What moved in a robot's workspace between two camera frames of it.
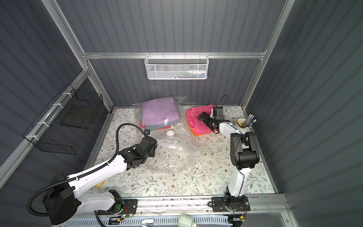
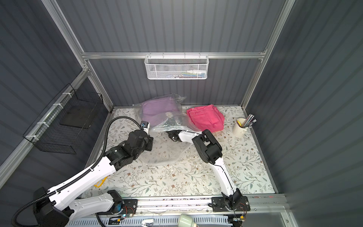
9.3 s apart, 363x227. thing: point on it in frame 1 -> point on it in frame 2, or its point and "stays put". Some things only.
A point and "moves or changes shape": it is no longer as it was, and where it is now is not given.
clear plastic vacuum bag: x=177 y=149 moves or changes shape
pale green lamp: x=186 y=221 stays put
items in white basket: x=189 y=74 stays put
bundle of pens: x=249 y=121 stays put
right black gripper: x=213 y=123 -> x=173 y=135
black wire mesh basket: x=64 y=126 stays put
